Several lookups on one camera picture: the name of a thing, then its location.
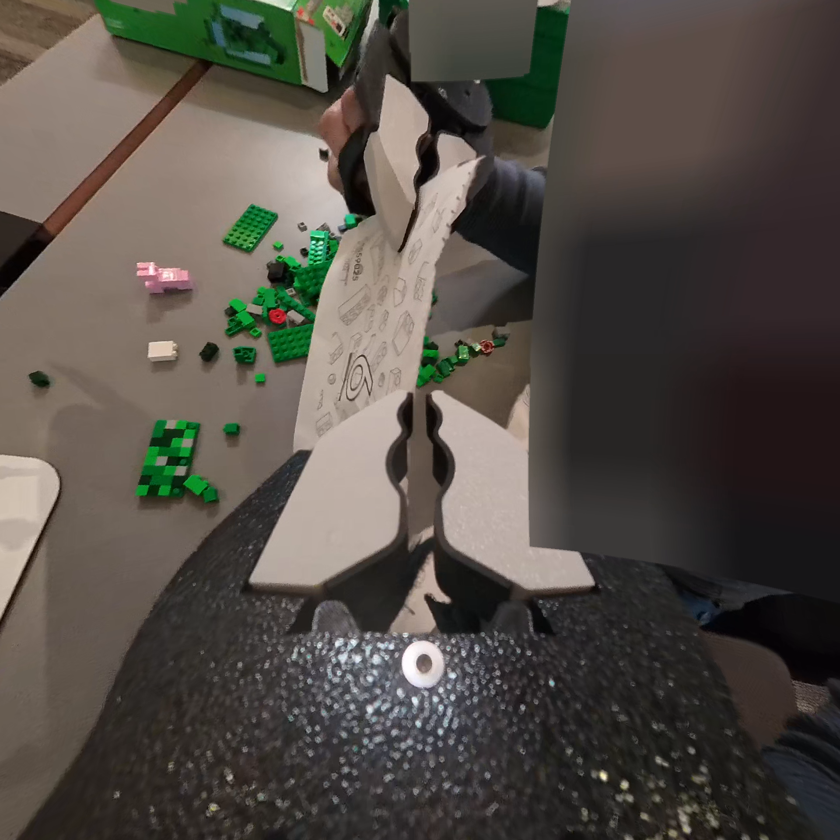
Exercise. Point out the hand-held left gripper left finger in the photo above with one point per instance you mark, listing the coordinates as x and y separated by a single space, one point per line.
341 512

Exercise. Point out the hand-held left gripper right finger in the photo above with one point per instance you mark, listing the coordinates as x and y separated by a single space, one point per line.
485 512

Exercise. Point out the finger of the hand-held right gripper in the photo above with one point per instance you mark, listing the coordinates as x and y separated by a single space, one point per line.
459 149
390 164

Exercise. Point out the white printed paper bag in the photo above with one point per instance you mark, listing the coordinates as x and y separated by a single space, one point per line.
367 315

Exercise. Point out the person's right forearm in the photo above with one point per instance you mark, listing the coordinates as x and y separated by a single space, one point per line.
505 210

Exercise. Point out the person's right hand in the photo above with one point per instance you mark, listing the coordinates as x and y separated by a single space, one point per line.
338 121

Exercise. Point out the green toy set box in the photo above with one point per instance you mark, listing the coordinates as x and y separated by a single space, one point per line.
197 33
518 105

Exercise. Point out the pile of green toy bricks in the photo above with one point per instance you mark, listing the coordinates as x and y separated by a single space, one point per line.
308 275

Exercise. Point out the green studded baseplate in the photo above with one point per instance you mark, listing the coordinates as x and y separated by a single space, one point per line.
292 344
250 228

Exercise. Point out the green pixel pattern panel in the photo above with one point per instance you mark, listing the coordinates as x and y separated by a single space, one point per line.
167 459

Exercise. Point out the green hollow brick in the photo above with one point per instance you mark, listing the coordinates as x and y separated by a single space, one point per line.
245 354

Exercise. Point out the red round brick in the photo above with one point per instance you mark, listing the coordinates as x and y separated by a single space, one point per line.
277 317

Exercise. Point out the small black sloped brick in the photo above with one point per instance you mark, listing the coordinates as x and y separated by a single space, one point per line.
208 352

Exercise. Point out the white square toy brick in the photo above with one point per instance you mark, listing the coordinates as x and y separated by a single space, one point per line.
162 351

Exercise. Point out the pink toy brick pig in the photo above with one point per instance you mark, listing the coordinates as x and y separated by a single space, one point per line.
164 279

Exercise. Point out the small dark green brick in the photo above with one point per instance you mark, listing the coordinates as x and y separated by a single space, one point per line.
39 379

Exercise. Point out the person's dark blue clothing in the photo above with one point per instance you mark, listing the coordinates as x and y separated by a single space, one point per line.
807 774

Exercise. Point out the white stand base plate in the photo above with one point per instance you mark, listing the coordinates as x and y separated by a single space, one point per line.
19 525

